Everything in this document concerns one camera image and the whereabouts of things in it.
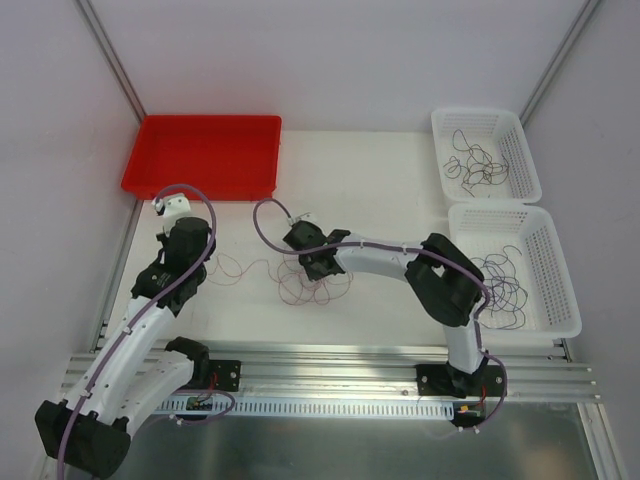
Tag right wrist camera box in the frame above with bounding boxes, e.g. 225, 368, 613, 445
287, 212, 318, 226

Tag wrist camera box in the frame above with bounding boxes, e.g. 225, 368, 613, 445
287, 212, 318, 226
151, 193, 191, 236

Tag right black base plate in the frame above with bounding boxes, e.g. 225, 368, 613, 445
415, 362, 506, 399

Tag white perforated basket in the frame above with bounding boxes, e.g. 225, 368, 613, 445
431, 107, 542, 206
448, 202, 582, 342

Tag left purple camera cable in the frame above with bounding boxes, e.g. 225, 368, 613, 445
54, 183, 219, 480

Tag far white perforated basket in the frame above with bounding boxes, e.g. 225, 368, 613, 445
431, 107, 542, 206

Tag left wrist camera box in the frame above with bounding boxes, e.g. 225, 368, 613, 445
151, 193, 191, 236

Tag dark brown wire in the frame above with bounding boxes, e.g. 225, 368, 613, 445
442, 128, 512, 199

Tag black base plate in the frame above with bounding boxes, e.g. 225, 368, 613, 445
203, 359, 242, 393
415, 362, 506, 399

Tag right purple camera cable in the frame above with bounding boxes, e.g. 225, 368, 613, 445
252, 198, 510, 401

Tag separated dark wire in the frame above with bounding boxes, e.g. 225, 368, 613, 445
469, 243, 530, 332

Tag separated pink wire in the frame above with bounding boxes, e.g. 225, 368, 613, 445
207, 252, 356, 307

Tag aluminium mounting rail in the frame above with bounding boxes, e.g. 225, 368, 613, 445
208, 341, 603, 403

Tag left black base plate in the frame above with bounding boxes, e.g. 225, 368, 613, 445
203, 359, 242, 393

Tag purple camera cable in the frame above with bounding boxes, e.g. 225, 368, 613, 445
54, 183, 219, 480
252, 198, 510, 401

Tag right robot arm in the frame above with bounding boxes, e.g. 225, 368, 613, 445
283, 220, 488, 398

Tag white slotted cable duct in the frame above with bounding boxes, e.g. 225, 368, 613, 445
156, 395, 454, 421

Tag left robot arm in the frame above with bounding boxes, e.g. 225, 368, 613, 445
35, 217, 215, 479

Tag red plastic tray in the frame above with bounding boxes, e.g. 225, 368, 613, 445
121, 115, 282, 202

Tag near white perforated basket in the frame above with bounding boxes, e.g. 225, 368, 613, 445
448, 202, 582, 342

